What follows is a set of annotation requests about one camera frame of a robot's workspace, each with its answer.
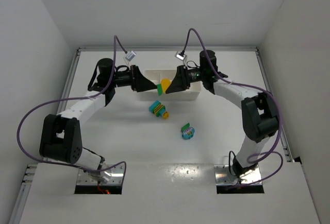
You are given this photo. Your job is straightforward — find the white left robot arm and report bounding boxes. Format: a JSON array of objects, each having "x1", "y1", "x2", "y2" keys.
[{"x1": 39, "y1": 58, "x2": 157, "y2": 172}]

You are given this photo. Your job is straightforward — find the yellow curved lego brick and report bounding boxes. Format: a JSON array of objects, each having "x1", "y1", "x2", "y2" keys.
[{"x1": 160, "y1": 78, "x2": 171, "y2": 93}]

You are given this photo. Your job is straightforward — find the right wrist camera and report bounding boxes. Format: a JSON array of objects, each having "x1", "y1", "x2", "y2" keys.
[{"x1": 175, "y1": 51, "x2": 187, "y2": 61}]

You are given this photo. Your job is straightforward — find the metal base plate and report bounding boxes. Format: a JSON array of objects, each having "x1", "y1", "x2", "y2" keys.
[
  {"x1": 214, "y1": 164, "x2": 263, "y2": 185},
  {"x1": 76, "y1": 163, "x2": 126, "y2": 186}
]

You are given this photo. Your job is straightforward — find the bee lego stack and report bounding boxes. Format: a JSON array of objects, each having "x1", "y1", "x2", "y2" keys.
[{"x1": 149, "y1": 100, "x2": 169, "y2": 119}]

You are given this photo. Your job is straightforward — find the purple cable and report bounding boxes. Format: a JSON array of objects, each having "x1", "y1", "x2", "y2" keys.
[
  {"x1": 16, "y1": 35, "x2": 129, "y2": 173},
  {"x1": 183, "y1": 28, "x2": 284, "y2": 188}
]

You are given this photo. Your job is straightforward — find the green square lego brick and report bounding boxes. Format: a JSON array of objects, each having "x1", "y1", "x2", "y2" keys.
[{"x1": 157, "y1": 84, "x2": 163, "y2": 96}]

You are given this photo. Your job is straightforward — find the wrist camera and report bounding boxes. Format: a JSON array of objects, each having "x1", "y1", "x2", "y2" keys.
[
  {"x1": 175, "y1": 51, "x2": 187, "y2": 61},
  {"x1": 123, "y1": 50, "x2": 137, "y2": 62}
]

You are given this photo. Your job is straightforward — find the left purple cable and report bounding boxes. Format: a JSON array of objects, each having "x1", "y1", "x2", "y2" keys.
[{"x1": 16, "y1": 35, "x2": 129, "y2": 173}]

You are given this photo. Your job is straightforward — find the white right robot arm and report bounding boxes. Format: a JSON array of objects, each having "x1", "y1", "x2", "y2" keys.
[{"x1": 166, "y1": 50, "x2": 279, "y2": 177}]

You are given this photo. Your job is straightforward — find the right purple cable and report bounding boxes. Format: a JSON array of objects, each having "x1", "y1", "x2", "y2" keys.
[{"x1": 183, "y1": 28, "x2": 284, "y2": 188}]

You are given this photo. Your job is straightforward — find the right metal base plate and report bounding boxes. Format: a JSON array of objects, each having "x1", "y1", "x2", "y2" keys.
[{"x1": 214, "y1": 164, "x2": 263, "y2": 185}]

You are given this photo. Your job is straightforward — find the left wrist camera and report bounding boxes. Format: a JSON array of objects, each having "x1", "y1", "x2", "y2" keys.
[{"x1": 123, "y1": 50, "x2": 137, "y2": 62}]

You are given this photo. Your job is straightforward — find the white divided container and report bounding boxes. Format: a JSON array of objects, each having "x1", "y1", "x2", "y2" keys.
[{"x1": 137, "y1": 70, "x2": 202, "y2": 101}]

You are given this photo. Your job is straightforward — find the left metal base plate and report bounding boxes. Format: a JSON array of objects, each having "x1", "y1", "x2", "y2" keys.
[{"x1": 76, "y1": 163, "x2": 126, "y2": 186}]

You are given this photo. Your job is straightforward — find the teal green lego stack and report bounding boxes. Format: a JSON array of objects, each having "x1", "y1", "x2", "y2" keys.
[{"x1": 181, "y1": 123, "x2": 195, "y2": 140}]

